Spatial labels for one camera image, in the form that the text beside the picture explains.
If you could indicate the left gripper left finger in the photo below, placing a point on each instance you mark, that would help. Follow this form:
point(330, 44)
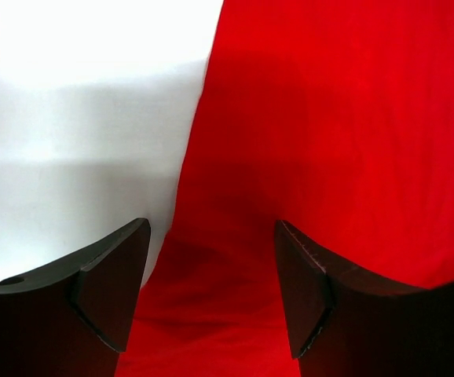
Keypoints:
point(72, 316)

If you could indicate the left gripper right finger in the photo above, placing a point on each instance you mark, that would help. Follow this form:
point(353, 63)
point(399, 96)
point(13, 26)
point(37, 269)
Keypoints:
point(345, 320)

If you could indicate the red t shirt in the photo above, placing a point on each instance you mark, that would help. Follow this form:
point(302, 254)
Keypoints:
point(337, 116)

